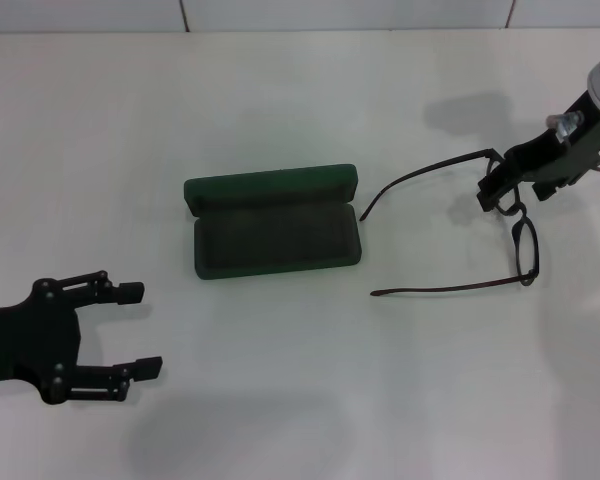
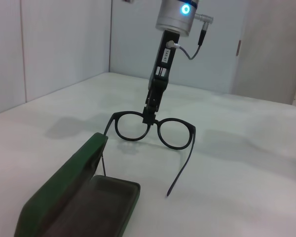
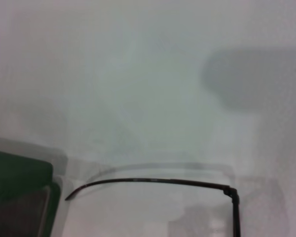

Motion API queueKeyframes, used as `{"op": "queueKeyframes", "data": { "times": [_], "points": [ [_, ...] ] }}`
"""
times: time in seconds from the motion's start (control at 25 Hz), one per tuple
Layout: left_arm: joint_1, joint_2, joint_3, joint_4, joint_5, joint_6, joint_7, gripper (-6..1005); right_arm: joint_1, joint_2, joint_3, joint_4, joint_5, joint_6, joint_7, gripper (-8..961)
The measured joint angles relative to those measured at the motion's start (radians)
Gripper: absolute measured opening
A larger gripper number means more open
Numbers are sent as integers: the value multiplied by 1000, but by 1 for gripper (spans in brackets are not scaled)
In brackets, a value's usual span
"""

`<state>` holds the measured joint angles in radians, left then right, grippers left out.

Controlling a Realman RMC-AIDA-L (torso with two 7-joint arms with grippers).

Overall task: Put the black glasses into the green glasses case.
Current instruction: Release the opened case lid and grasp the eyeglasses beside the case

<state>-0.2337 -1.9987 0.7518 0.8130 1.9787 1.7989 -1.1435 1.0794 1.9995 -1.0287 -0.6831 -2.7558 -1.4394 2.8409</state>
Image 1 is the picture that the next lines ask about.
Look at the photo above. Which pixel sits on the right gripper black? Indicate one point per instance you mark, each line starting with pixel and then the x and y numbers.
pixel 570 160

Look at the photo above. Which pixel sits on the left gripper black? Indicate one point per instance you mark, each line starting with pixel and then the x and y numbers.
pixel 25 340

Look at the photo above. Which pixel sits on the black glasses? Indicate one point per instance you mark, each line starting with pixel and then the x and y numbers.
pixel 527 278

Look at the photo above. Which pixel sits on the green glasses case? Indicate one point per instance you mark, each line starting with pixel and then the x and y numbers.
pixel 270 190

